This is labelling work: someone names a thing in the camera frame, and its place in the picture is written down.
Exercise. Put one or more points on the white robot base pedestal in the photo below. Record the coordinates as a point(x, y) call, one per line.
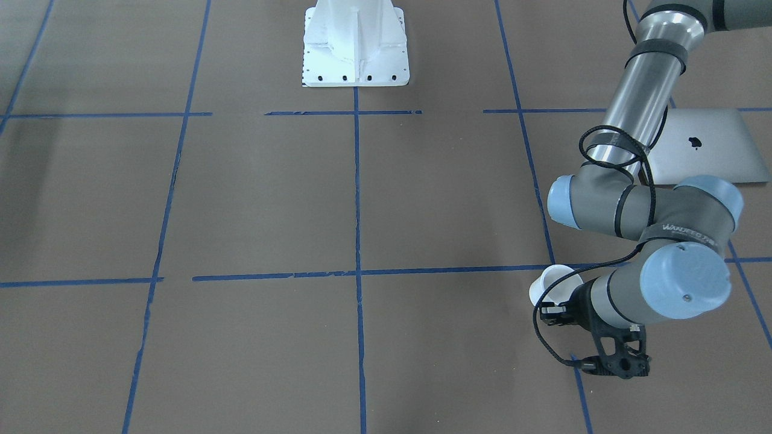
point(355, 43)

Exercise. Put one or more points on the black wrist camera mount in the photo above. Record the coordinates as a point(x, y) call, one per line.
point(621, 351)

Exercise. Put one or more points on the brown paper table cover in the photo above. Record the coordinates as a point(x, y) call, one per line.
point(193, 242)

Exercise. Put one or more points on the white plastic cup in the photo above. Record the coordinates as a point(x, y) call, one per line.
point(561, 292)

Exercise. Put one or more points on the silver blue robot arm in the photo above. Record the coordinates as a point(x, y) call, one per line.
point(681, 232)

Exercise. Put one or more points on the silver closed laptop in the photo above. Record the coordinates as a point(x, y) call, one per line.
point(706, 141)

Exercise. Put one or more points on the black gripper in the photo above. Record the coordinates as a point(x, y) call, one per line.
point(580, 306)

